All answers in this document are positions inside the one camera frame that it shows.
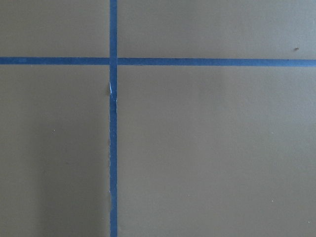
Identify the blue horizontal tape strip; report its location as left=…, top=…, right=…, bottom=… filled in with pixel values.
left=0, top=57, right=316, bottom=67

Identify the blue vertical tape strip right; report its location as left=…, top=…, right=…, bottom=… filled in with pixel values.
left=109, top=0, right=118, bottom=237

